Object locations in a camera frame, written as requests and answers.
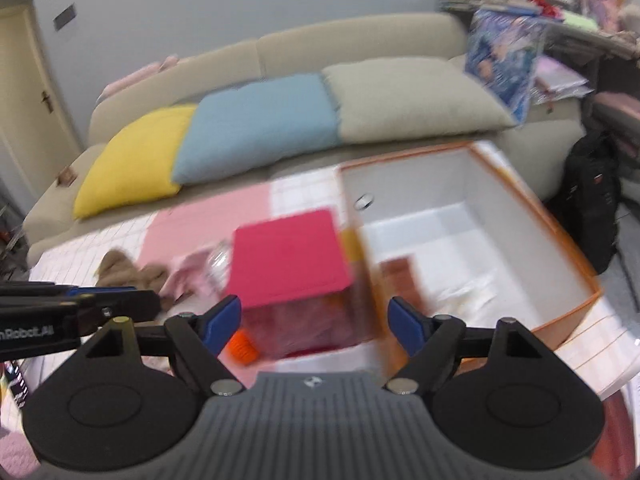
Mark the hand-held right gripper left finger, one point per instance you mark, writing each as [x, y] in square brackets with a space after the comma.
[222, 326]

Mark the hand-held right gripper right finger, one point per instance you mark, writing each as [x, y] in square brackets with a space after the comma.
[405, 325]

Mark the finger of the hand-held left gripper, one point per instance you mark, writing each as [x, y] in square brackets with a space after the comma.
[130, 302]

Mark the orange crochet toy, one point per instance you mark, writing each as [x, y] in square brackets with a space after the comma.
[242, 346]

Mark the pink cloth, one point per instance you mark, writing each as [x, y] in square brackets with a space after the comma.
[135, 77]
[185, 272]

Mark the red lidded box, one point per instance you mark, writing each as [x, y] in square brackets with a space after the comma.
[290, 260]

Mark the white box with orange rim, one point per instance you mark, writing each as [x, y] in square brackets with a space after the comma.
[500, 220]

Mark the brown plush cloth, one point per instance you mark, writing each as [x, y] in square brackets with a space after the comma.
[125, 270]

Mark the brown rectangular item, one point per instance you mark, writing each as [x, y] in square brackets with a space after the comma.
[397, 280]

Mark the white cloth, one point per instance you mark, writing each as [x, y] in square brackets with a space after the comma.
[470, 292]

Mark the small brown object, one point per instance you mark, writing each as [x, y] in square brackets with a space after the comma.
[66, 177]

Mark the yellow cushion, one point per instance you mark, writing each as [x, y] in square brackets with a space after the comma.
[135, 160]

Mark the light blue cushion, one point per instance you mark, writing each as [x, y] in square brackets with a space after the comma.
[255, 125]

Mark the pink cloth on sofa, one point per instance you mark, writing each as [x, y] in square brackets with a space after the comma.
[135, 77]

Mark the beige cushion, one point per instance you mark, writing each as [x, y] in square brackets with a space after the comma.
[415, 100]

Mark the black backpack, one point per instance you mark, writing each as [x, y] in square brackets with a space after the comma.
[590, 195]

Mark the cream door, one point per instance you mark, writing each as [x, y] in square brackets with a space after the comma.
[25, 85]

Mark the blue printed cushion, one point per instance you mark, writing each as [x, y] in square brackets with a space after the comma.
[500, 55]

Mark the stack of plastic folders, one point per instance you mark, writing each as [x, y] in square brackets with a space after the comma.
[557, 80]

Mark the beige sofa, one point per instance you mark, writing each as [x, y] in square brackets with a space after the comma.
[300, 45]

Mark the cluttered desk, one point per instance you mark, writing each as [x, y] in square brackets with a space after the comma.
[575, 30]

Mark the grey wall switch plate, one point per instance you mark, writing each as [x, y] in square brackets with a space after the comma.
[65, 16]

